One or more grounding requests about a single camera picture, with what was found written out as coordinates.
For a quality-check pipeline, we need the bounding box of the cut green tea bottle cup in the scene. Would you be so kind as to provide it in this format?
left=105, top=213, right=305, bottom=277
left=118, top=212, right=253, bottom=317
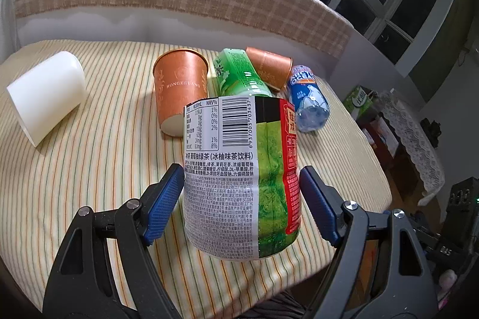
left=183, top=96, right=301, bottom=261

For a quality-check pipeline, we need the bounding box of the white plastic cup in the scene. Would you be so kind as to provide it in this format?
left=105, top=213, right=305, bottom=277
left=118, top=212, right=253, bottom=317
left=7, top=51, right=87, bottom=146

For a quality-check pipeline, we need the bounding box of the blue soda bottle cup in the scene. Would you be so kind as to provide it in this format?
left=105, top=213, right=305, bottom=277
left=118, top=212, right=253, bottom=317
left=287, top=65, right=330, bottom=133

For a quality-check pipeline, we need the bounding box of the near orange paper cup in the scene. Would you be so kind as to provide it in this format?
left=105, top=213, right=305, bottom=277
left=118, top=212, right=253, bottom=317
left=153, top=48, right=209, bottom=137

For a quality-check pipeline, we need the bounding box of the orange paper cup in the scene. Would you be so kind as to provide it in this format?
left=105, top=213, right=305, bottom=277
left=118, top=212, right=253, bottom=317
left=153, top=48, right=209, bottom=137
left=245, top=47, right=293, bottom=91

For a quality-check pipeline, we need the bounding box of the far orange paper cup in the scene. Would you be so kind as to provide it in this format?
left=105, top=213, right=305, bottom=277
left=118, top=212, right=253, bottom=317
left=245, top=47, right=293, bottom=91

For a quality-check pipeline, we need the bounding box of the white lace cloth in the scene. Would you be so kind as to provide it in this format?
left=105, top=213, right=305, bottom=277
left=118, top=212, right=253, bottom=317
left=378, top=90, right=446, bottom=206

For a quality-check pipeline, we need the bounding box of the green white carton box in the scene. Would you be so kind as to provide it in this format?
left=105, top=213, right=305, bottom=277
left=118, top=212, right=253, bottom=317
left=342, top=85, right=378, bottom=120

